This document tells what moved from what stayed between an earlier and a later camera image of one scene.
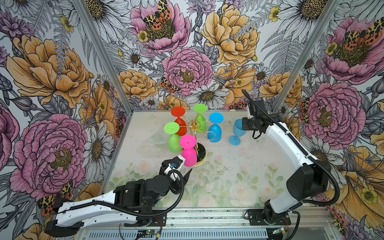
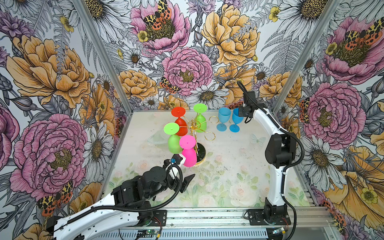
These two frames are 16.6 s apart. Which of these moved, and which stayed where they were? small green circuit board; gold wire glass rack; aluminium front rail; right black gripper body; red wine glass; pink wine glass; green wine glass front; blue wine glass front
Moved: blue wine glass front; right black gripper body
Stayed: pink wine glass; green wine glass front; small green circuit board; gold wire glass rack; red wine glass; aluminium front rail
